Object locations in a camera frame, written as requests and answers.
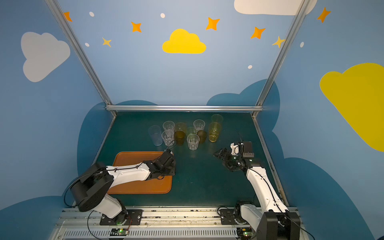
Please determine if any aluminium frame left post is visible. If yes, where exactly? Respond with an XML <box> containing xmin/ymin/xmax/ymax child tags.
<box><xmin>45</xmin><ymin>0</ymin><xmax>113</xmax><ymax>106</ymax></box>

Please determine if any yellow-green glass back right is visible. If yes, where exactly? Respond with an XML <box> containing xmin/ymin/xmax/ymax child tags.
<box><xmin>211</xmin><ymin>114</ymin><xmax>224</xmax><ymax>124</ymax></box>

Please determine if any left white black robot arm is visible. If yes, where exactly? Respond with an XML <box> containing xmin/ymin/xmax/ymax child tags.
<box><xmin>69</xmin><ymin>150</ymin><xmax>176</xmax><ymax>226</ymax></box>

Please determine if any clear faceted glass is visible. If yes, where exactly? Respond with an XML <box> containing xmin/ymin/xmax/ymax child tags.
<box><xmin>193</xmin><ymin>119</ymin><xmax>206</xmax><ymax>133</ymax></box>
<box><xmin>162</xmin><ymin>130</ymin><xmax>175</xmax><ymax>147</ymax></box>
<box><xmin>163</xmin><ymin>121</ymin><xmax>175</xmax><ymax>133</ymax></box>
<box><xmin>187</xmin><ymin>134</ymin><xmax>200</xmax><ymax>151</ymax></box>

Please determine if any aluminium mounting rail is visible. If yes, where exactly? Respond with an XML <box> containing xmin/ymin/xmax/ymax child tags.
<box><xmin>50</xmin><ymin>206</ymin><xmax>251</xmax><ymax>240</ymax></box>

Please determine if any dark amber textured cup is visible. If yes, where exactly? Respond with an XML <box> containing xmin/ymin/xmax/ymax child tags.
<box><xmin>174</xmin><ymin>131</ymin><xmax>186</xmax><ymax>146</ymax></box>
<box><xmin>197</xmin><ymin>130</ymin><xmax>208</xmax><ymax>144</ymax></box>

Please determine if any aluminium frame right post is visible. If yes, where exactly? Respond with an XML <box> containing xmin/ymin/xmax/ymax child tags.
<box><xmin>252</xmin><ymin>0</ymin><xmax>312</xmax><ymax>120</ymax></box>

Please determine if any dark amber textured cup right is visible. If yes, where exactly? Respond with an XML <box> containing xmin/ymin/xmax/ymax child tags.
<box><xmin>197</xmin><ymin>130</ymin><xmax>208</xmax><ymax>144</ymax></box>

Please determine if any aluminium frame back bar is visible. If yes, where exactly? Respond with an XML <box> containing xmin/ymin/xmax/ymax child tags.
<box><xmin>106</xmin><ymin>105</ymin><xmax>263</xmax><ymax>112</ymax></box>

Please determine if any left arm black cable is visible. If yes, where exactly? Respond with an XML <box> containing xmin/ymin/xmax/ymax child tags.
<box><xmin>86</xmin><ymin>209</ymin><xmax>104</xmax><ymax>240</ymax></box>

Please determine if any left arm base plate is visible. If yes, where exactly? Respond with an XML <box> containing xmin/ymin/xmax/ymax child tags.
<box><xmin>100</xmin><ymin>209</ymin><xmax>143</xmax><ymax>226</ymax></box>

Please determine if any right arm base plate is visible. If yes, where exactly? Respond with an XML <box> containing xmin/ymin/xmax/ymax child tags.
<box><xmin>219</xmin><ymin>208</ymin><xmax>239</xmax><ymax>225</ymax></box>

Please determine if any frosted blue tall cup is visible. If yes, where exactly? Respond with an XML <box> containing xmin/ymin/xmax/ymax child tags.
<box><xmin>148</xmin><ymin>125</ymin><xmax>163</xmax><ymax>147</ymax></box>

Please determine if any green clear cup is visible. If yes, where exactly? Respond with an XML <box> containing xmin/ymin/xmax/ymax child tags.
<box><xmin>186</xmin><ymin>127</ymin><xmax>196</xmax><ymax>137</ymax></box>

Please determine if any left controller board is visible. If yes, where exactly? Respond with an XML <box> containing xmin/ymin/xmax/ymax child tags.
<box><xmin>110</xmin><ymin>228</ymin><xmax>129</xmax><ymax>237</ymax></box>

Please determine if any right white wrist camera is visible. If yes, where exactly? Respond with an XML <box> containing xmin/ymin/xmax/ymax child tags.
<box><xmin>230</xmin><ymin>141</ymin><xmax>255</xmax><ymax>159</ymax></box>

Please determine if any right controller board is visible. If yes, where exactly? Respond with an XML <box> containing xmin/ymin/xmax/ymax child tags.
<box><xmin>236</xmin><ymin>228</ymin><xmax>254</xmax><ymax>240</ymax></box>

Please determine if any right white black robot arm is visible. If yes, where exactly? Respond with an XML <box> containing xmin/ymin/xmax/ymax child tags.
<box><xmin>214</xmin><ymin>144</ymin><xmax>301</xmax><ymax>240</ymax></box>

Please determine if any yellow ribbed glass front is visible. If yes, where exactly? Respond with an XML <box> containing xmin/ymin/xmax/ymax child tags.
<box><xmin>209</xmin><ymin>122</ymin><xmax>222</xmax><ymax>143</ymax></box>

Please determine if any tall amber clear cup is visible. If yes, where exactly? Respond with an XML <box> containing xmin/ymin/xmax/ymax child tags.
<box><xmin>175</xmin><ymin>122</ymin><xmax>187</xmax><ymax>133</ymax></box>

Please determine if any controller board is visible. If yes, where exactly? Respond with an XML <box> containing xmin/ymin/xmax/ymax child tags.
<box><xmin>110</xmin><ymin>228</ymin><xmax>129</xmax><ymax>237</ymax></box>
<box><xmin>236</xmin><ymin>228</ymin><xmax>254</xmax><ymax>240</ymax></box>

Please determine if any dark amber textured cup left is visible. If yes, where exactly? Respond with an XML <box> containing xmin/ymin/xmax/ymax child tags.
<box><xmin>174</xmin><ymin>131</ymin><xmax>186</xmax><ymax>146</ymax></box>

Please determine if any aluminium frame post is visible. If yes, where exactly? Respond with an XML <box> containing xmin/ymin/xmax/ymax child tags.
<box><xmin>45</xmin><ymin>0</ymin><xmax>113</xmax><ymax>106</ymax></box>
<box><xmin>252</xmin><ymin>0</ymin><xmax>312</xmax><ymax>120</ymax></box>

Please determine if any orange plastic tray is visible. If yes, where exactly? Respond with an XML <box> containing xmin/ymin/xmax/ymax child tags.
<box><xmin>106</xmin><ymin>151</ymin><xmax>174</xmax><ymax>195</ymax></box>

